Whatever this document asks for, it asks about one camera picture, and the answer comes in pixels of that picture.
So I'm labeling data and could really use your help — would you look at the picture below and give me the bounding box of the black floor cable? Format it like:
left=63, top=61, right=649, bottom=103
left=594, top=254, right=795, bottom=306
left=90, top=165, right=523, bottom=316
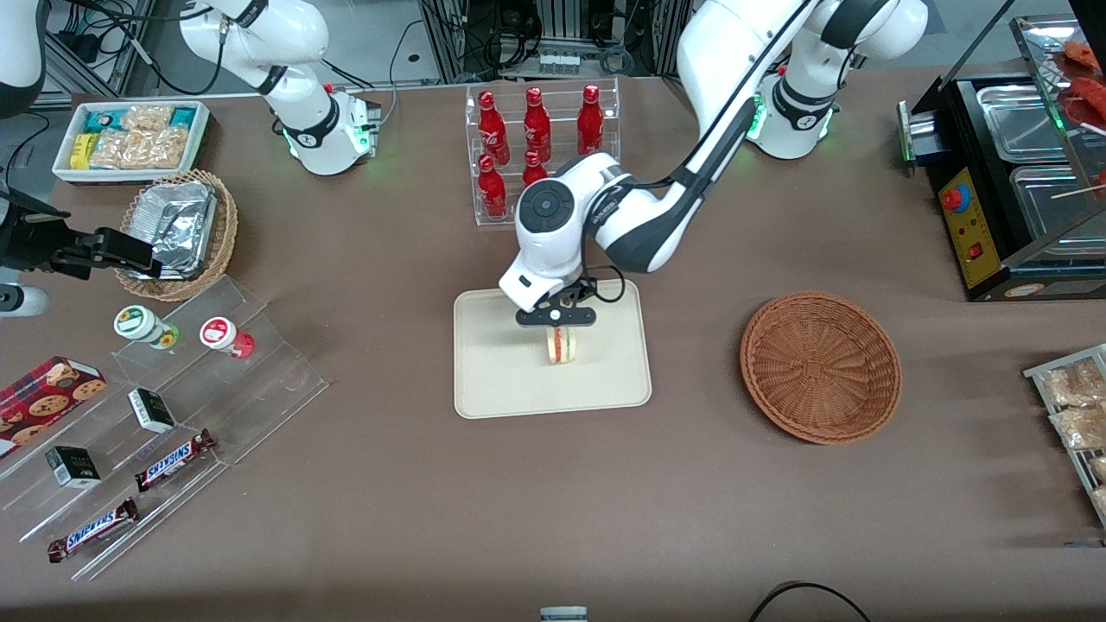
left=747, top=581, right=874, bottom=622

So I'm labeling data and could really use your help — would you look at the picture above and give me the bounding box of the Snickers chocolate bar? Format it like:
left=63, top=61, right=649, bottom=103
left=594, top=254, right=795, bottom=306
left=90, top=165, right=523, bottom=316
left=134, top=429, right=217, bottom=493
left=48, top=498, right=140, bottom=564

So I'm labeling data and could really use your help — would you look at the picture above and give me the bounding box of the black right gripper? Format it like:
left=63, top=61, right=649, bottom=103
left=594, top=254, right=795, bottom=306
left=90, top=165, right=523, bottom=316
left=0, top=190, right=165, bottom=282

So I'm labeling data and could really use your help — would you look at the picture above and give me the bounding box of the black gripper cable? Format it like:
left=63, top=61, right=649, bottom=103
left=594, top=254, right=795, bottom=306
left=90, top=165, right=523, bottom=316
left=577, top=186, right=632, bottom=305

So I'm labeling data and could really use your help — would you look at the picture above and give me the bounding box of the small black box white label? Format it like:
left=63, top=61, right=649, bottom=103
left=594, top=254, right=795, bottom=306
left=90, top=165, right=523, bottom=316
left=128, top=388, right=176, bottom=435

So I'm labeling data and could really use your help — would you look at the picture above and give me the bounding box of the red lid yogurt cup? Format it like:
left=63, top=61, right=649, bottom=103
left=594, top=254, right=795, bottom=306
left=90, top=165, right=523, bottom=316
left=200, top=317, right=256, bottom=359

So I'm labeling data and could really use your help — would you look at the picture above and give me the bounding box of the green lid sunflower cup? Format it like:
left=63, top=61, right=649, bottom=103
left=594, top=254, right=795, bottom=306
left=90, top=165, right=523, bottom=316
left=113, top=305, right=181, bottom=351

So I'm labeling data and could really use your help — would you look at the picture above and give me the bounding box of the black box gold Face print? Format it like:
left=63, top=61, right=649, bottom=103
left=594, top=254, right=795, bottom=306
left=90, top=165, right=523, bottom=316
left=45, top=445, right=102, bottom=490

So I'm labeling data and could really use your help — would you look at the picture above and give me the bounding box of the black food warmer machine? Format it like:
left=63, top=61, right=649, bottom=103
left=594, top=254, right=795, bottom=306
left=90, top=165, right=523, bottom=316
left=897, top=13, right=1106, bottom=303

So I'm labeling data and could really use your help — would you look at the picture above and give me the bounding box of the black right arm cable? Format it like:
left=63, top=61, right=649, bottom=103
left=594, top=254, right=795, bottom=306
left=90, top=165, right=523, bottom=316
left=52, top=0, right=227, bottom=96

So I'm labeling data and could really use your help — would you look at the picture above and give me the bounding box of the white rectangular snack bin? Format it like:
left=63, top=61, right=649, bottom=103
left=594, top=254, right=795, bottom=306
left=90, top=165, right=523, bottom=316
left=52, top=99, right=213, bottom=187

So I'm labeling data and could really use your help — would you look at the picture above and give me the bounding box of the silver wire snack tray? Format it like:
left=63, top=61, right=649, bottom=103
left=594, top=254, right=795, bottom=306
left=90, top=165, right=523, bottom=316
left=1024, top=344, right=1106, bottom=528

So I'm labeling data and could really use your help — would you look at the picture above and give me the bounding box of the clear acrylic bottle rack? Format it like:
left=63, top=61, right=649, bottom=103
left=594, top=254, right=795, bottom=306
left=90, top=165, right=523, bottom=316
left=465, top=78, right=621, bottom=227

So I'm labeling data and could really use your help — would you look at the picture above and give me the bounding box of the cream rectangular plastic tray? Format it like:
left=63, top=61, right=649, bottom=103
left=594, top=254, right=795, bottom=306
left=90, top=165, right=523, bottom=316
left=454, top=278, right=652, bottom=421

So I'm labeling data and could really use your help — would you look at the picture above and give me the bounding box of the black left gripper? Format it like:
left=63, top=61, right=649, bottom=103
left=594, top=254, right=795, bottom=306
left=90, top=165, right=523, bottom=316
left=516, top=278, right=598, bottom=340

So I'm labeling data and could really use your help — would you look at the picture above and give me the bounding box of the light wicker basket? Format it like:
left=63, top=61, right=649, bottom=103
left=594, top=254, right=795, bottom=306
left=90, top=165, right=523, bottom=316
left=114, top=169, right=239, bottom=302

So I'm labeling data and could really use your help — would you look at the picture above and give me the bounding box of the aluminium foil tray stack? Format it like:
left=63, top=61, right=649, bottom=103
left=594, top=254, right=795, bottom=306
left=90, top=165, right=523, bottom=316
left=130, top=181, right=219, bottom=280

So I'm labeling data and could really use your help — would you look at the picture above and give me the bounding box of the steel food pan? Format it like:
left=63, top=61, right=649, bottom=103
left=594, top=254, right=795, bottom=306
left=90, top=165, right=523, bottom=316
left=976, top=84, right=1070, bottom=163
left=1009, top=164, right=1106, bottom=244

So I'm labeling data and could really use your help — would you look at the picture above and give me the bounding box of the red grilled sausage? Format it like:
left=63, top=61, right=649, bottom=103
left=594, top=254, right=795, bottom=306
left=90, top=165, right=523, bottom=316
left=1071, top=76, right=1106, bottom=130
left=1063, top=39, right=1106, bottom=72

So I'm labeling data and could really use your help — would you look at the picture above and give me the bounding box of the brown wicker basket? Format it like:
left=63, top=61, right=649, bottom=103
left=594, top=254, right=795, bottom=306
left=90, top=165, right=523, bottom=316
left=740, top=292, right=904, bottom=446

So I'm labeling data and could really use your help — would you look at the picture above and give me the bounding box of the aluminium frame structure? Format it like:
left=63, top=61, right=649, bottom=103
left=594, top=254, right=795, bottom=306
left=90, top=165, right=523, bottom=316
left=415, top=0, right=692, bottom=85

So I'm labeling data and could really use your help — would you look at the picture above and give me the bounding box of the clear cookie packet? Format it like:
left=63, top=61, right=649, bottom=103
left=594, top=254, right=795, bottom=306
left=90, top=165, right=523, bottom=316
left=91, top=128, right=188, bottom=170
left=121, top=104, right=175, bottom=132

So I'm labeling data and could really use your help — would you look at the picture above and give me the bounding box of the red chocolate chip cookie box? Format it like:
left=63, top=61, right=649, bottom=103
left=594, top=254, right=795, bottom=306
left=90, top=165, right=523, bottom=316
left=0, top=356, right=107, bottom=459

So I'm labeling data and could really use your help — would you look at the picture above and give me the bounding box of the clear acrylic stepped shelf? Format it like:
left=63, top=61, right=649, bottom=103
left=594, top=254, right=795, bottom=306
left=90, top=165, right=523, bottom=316
left=0, top=275, right=330, bottom=581

